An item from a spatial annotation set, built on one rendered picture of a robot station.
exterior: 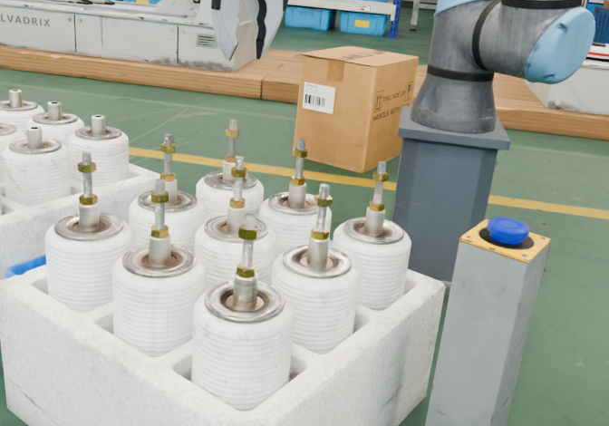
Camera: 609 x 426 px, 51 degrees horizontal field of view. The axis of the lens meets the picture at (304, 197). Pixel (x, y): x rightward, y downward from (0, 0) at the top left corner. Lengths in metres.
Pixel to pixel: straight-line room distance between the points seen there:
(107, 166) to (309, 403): 0.61
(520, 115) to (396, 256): 1.86
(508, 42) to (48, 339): 0.76
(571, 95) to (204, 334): 2.23
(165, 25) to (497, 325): 2.28
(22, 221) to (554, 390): 0.80
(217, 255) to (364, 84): 1.09
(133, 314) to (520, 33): 0.68
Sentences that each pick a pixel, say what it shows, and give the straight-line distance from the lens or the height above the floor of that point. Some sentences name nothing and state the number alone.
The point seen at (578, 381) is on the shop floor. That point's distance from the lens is 1.08.
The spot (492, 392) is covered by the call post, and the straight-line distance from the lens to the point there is 0.71.
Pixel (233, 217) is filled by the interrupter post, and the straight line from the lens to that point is 0.75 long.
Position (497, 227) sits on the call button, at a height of 0.33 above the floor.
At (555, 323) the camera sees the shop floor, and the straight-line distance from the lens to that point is 1.21.
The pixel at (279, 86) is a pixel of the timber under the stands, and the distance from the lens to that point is 2.58.
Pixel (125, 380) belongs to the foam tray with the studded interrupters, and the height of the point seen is 0.16.
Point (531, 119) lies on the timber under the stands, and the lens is 2.59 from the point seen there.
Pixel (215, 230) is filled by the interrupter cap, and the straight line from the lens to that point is 0.75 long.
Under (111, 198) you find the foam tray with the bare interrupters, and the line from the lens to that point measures 1.08.
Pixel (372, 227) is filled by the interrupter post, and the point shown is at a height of 0.26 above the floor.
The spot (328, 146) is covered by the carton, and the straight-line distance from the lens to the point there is 1.83.
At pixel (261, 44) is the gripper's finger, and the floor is 0.47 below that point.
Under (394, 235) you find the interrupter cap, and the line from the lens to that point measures 0.78.
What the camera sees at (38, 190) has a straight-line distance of 1.04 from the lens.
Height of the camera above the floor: 0.56
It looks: 21 degrees down
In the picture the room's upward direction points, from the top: 5 degrees clockwise
